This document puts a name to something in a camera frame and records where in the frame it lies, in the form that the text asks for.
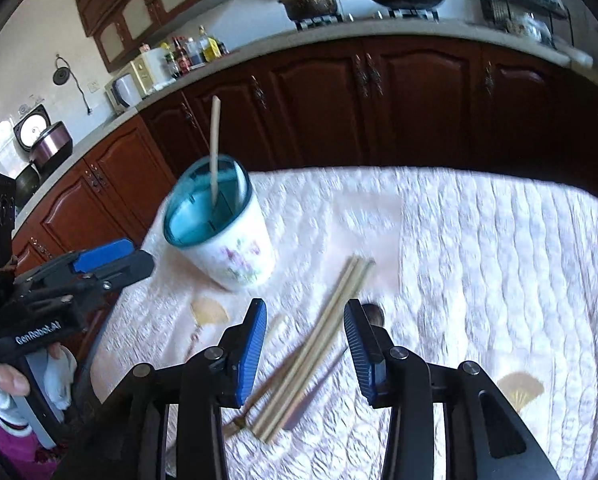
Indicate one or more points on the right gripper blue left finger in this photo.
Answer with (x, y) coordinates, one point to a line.
(242, 345)

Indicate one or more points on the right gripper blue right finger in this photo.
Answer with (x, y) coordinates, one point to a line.
(368, 343)

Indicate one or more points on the dark brown chopstick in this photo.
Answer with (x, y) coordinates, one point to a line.
(305, 403)

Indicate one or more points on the grey kitchen countertop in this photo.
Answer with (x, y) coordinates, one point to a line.
(279, 45)

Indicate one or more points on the white gloved left hand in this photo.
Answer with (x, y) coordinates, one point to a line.
(56, 382)

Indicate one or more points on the white utensil cup teal rim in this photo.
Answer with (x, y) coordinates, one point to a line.
(220, 227)

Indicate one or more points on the black round pot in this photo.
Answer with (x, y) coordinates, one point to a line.
(27, 183)

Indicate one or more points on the rice cooker open lid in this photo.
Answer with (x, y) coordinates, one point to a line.
(47, 144)

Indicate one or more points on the dark wooden lower cabinets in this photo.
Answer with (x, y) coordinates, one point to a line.
(329, 110)

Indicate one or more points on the white microwave oven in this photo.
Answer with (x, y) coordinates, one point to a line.
(146, 74)

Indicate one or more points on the dark sauce bottle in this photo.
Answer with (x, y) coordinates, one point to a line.
(181, 57)

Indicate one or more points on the yellow oil bottle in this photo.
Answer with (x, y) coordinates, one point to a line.
(208, 45)

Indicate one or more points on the cooking pot with lid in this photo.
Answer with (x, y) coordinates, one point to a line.
(304, 10)

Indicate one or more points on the dish drying rack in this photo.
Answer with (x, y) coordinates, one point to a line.
(534, 18)

